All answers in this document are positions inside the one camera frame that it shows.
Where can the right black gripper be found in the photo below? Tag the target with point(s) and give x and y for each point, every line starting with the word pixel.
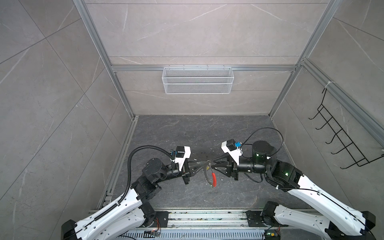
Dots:
pixel 232 169

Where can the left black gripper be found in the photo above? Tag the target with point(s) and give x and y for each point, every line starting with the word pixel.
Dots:
pixel 185 170

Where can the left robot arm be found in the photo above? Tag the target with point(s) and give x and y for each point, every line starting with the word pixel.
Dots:
pixel 132 209

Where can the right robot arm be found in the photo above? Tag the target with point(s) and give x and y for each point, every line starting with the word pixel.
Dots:
pixel 334 221

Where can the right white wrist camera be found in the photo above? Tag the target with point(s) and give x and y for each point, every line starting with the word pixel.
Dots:
pixel 233 148

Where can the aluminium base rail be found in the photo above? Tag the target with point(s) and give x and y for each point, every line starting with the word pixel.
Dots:
pixel 214 224

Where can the white wire mesh basket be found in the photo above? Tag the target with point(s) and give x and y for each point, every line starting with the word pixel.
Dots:
pixel 197 80

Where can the black wire hook rack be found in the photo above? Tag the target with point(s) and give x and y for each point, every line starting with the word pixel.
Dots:
pixel 340 134

